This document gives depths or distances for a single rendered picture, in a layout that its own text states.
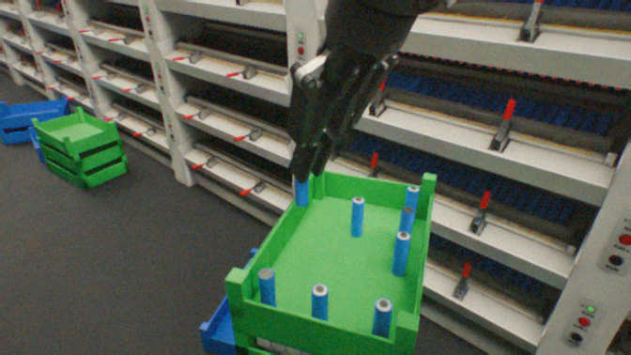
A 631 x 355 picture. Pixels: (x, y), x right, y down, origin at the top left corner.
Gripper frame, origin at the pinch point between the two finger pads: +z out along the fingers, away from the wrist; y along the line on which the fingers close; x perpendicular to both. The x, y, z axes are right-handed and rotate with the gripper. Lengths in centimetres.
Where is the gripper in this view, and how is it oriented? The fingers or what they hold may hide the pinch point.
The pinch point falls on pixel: (312, 154)
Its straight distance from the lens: 46.9
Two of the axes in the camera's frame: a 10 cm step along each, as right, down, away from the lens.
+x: -6.0, -7.1, 3.7
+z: -2.8, 6.2, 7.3
